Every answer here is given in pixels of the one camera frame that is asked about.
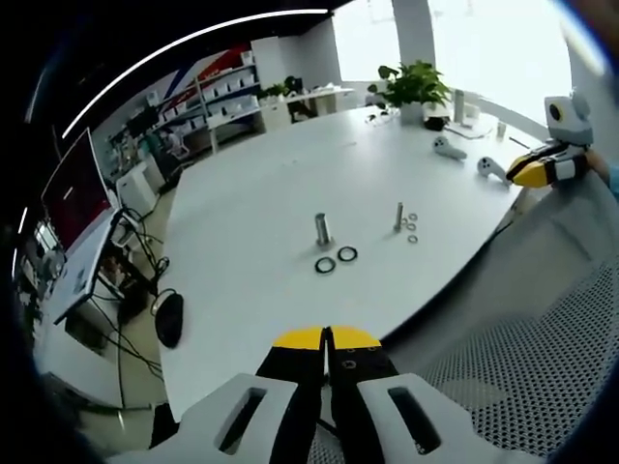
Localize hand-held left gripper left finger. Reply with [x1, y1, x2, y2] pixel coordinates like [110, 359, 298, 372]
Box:
[108, 326, 326, 464]

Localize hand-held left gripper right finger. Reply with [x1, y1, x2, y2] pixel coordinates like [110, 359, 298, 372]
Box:
[324, 325, 539, 464]

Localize thick threaded metal stud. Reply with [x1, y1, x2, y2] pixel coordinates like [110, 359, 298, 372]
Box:
[314, 212, 336, 247]

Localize person's right hand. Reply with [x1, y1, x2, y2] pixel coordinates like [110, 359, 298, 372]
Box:
[585, 150, 612, 186]

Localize white handheld controller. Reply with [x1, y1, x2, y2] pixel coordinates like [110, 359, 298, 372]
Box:
[431, 135, 469, 161]
[477, 156, 511, 184]

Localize black oval floor object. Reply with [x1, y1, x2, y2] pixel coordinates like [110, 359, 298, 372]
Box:
[155, 291, 186, 349]

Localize green potted plant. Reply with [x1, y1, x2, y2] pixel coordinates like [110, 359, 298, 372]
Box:
[367, 59, 453, 125]

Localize white mesh chair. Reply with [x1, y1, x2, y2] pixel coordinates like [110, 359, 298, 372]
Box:
[386, 260, 619, 460]

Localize white side desk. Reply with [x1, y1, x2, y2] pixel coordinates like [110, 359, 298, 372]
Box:
[46, 212, 128, 326]

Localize white air purifier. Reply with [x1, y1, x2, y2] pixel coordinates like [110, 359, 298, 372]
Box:
[116, 162, 160, 210]

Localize computer monitor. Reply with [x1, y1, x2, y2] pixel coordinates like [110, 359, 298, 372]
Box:
[40, 127, 113, 254]

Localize shelf of white boxes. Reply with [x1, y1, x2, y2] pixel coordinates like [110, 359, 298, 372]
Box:
[144, 50, 265, 146]

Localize black floor cables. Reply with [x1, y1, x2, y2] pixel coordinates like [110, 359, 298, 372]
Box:
[94, 207, 171, 378]

